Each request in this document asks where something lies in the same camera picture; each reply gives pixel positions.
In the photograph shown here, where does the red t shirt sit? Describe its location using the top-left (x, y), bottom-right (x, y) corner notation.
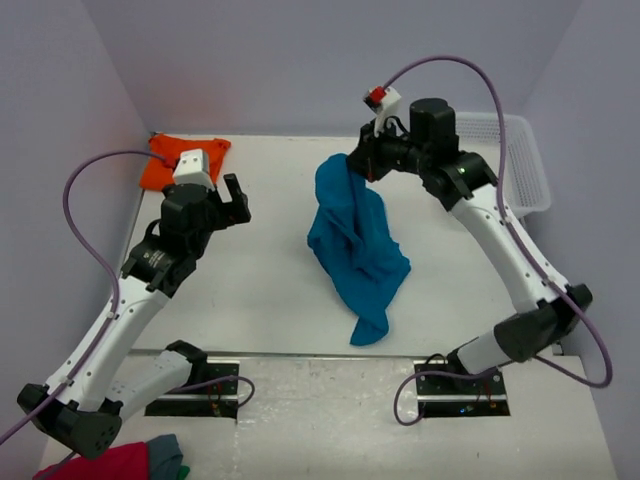
top-left (34, 442), bottom-right (150, 480)

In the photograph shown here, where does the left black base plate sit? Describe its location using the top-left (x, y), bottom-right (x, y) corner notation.
top-left (144, 360), bottom-right (240, 420)

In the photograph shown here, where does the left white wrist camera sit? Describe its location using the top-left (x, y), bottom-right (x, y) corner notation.
top-left (172, 149), bottom-right (216, 190)

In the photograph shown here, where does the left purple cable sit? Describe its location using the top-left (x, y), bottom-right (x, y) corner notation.
top-left (0, 149), bottom-right (256, 466)

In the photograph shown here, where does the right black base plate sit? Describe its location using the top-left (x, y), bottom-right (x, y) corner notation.
top-left (414, 356), bottom-right (511, 418)

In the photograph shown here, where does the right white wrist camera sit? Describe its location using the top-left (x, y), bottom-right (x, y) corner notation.
top-left (363, 86), bottom-right (402, 137)

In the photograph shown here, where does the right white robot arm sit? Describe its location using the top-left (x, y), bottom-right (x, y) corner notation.
top-left (347, 98), bottom-right (593, 393)

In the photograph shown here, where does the grey t shirt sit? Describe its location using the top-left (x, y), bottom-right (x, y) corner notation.
top-left (146, 434), bottom-right (183, 480)

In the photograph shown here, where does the blue t shirt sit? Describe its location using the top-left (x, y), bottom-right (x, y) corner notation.
top-left (307, 153), bottom-right (411, 347)

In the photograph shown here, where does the orange folded t shirt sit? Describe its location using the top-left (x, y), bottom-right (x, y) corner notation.
top-left (139, 134), bottom-right (232, 192)

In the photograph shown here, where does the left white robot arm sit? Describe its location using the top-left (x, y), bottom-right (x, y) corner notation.
top-left (17, 174), bottom-right (251, 459)

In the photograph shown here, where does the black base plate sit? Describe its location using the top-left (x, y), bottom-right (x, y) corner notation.
top-left (414, 356), bottom-right (511, 418)
top-left (144, 360), bottom-right (240, 420)

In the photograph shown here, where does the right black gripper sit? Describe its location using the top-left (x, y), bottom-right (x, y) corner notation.
top-left (344, 116), bottom-right (432, 183)

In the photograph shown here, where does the white plastic basket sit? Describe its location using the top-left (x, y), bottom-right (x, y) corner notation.
top-left (456, 112), bottom-right (551, 218)

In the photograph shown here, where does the green t shirt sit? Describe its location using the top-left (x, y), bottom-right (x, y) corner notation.
top-left (177, 465), bottom-right (190, 480)

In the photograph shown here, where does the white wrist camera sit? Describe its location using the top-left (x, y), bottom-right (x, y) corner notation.
top-left (172, 149), bottom-right (216, 190)
top-left (363, 86), bottom-right (402, 137)

